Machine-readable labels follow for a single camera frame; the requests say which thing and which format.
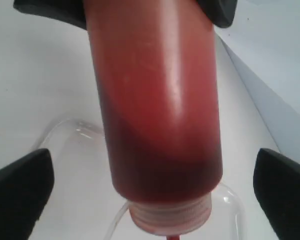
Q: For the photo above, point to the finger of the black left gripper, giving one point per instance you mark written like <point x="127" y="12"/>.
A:
<point x="220" y="12"/>
<point x="67" y="11"/>

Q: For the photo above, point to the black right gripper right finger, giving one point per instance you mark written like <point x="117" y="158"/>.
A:
<point x="276" y="185"/>

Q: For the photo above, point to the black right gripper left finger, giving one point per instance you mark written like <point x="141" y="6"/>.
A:
<point x="25" y="188"/>

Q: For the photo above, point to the red ketchup squeeze bottle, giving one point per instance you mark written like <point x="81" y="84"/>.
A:
<point x="155" y="69"/>

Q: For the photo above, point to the white rectangular plastic tray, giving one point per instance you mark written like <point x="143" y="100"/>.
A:
<point x="83" y="204"/>

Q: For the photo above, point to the white backdrop cloth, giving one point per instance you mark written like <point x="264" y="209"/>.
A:
<point x="264" y="46"/>

